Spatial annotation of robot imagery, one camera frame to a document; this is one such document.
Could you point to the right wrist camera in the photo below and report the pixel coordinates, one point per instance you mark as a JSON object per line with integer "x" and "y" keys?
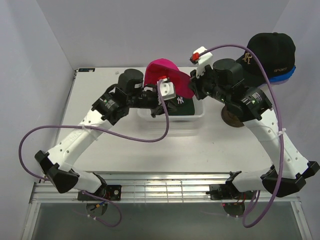
{"x": 201, "y": 61}

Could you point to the dark green baseball cap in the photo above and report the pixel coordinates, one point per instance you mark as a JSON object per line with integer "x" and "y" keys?
{"x": 181, "y": 106}

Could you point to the brown round stand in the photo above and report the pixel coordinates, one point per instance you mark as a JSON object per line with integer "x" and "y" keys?
{"x": 230, "y": 119}

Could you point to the blue baseball cap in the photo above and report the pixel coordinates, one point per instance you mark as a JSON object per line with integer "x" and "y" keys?
{"x": 283, "y": 76}

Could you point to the magenta baseball cap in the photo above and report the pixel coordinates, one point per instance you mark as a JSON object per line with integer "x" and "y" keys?
{"x": 164, "y": 67}

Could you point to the aluminium rail frame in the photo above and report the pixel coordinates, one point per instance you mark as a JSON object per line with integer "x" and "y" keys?
{"x": 198, "y": 151}

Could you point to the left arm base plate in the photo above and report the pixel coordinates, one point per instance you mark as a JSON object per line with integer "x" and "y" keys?
{"x": 112, "y": 193}

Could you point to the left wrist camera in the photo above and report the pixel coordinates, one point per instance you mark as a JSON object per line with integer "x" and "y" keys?
{"x": 166, "y": 88}

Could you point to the black baseball cap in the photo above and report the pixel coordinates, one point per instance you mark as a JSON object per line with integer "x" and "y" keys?
{"x": 276, "y": 53}

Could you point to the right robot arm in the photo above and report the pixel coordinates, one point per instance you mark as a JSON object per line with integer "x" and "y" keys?
{"x": 224, "y": 81}

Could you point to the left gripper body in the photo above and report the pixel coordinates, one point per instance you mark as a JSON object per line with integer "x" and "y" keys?
{"x": 144, "y": 99}

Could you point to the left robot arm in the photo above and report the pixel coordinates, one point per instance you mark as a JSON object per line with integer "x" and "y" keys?
{"x": 57, "y": 163}

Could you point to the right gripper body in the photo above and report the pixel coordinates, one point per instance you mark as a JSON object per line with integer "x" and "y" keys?
{"x": 204, "y": 86}

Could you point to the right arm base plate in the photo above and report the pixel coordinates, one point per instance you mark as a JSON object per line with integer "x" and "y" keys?
{"x": 222, "y": 192}

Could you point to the clear plastic bin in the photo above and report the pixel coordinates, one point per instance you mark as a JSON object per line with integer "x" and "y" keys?
{"x": 180, "y": 117}

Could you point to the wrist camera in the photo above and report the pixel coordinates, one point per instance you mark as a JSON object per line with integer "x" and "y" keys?
{"x": 201, "y": 61}
{"x": 166, "y": 88}

